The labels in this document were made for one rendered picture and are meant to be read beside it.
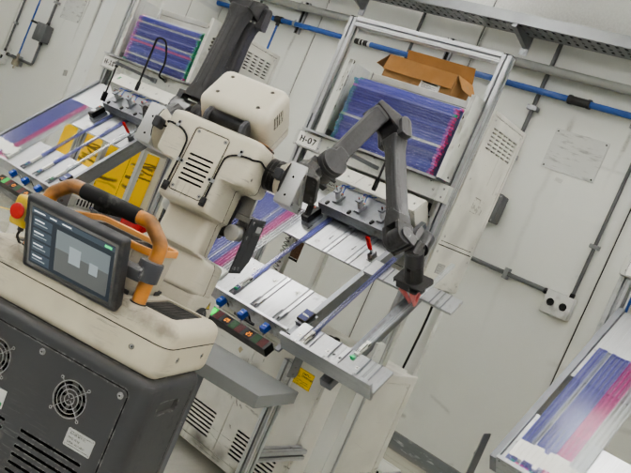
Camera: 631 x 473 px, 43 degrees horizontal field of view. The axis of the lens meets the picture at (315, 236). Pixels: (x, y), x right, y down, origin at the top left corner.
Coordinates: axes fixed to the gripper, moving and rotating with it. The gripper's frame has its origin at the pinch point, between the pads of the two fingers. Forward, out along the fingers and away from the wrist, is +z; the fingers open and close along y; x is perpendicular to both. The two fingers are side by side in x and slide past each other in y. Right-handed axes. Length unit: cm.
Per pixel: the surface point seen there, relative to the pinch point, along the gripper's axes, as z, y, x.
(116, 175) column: 145, 338, -115
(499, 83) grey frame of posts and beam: -27, 28, -91
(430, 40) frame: -32, 63, -98
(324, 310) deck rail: 19.8, 33.2, 2.8
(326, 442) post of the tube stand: 43, 10, 30
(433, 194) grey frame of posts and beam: 6, 32, -58
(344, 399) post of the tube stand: 32.3, 10.7, 20.4
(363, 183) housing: 9, 60, -53
